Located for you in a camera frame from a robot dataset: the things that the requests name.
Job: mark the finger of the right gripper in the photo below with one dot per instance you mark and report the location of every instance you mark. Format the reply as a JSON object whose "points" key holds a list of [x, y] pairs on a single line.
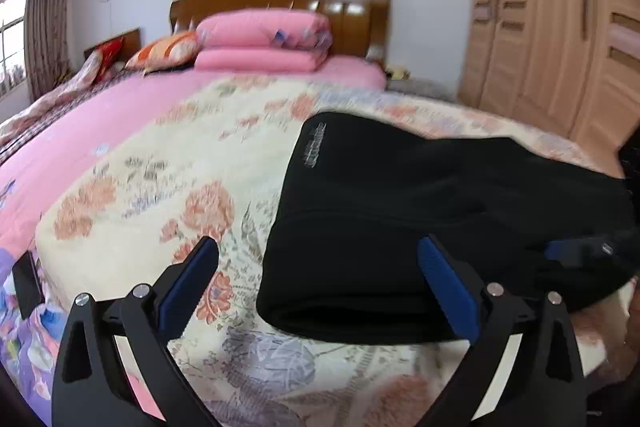
{"points": [[581, 249]]}

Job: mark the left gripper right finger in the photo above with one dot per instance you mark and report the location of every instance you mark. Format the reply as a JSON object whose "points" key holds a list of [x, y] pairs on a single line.
{"points": [[546, 385]]}

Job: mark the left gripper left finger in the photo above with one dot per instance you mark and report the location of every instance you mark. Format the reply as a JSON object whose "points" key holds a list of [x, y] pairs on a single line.
{"points": [[91, 386]]}

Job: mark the black pants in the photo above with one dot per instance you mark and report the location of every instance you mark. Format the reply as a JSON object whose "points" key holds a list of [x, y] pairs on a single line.
{"points": [[341, 263]]}

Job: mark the purple floral cloth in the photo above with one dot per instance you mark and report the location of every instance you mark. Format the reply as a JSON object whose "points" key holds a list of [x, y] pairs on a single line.
{"points": [[29, 345]]}

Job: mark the pink bed sheet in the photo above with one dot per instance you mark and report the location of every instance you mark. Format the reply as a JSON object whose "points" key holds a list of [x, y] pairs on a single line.
{"points": [[180, 155]]}

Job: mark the wooden wardrobe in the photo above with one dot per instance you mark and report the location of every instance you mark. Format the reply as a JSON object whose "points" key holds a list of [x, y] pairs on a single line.
{"points": [[566, 66]]}

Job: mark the floral covered nightstand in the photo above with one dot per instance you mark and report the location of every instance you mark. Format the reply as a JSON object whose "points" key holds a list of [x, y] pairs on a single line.
{"points": [[422, 88]]}

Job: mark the floral cream blanket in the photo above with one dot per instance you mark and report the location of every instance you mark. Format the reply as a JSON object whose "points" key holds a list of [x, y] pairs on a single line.
{"points": [[248, 373]]}

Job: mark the striped floral quilt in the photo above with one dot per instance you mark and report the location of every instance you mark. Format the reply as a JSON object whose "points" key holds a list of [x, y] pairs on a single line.
{"points": [[23, 127]]}

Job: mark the red pillow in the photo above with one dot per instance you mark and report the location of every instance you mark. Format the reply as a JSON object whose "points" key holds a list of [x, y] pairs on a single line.
{"points": [[110, 51]]}

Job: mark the orange floral pillow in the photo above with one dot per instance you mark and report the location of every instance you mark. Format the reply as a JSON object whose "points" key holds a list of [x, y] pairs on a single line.
{"points": [[166, 53]]}

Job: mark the red patterned curtain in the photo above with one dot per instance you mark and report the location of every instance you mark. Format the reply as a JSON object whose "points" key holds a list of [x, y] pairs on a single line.
{"points": [[46, 47]]}

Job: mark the folded pink quilt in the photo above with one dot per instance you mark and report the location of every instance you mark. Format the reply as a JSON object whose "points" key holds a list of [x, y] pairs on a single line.
{"points": [[263, 40]]}

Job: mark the window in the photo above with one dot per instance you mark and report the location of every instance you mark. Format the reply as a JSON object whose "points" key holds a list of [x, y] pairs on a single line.
{"points": [[12, 48]]}

